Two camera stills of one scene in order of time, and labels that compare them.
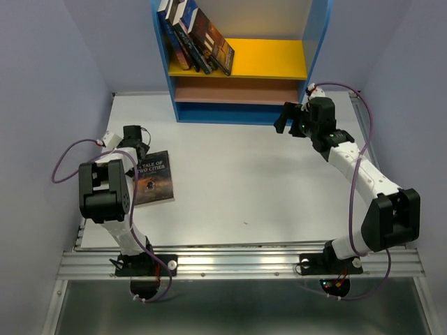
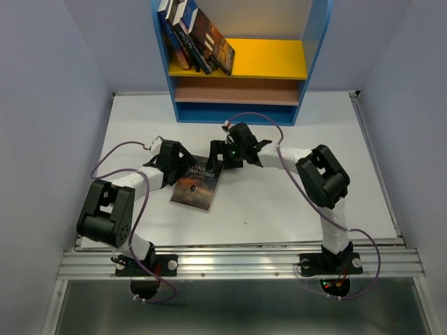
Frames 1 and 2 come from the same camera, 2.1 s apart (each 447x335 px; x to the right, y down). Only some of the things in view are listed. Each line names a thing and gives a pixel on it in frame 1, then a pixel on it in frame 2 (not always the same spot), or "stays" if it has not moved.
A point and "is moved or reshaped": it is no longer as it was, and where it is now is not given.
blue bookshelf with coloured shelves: x=276 y=45 stays
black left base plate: x=146 y=265 stays
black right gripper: x=287 y=112 -> x=218 y=148
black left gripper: x=145 y=147 -> x=185 y=162
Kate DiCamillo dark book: x=204 y=32 stays
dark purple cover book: x=154 y=180 is moved or reshaped
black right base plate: x=328 y=264 stays
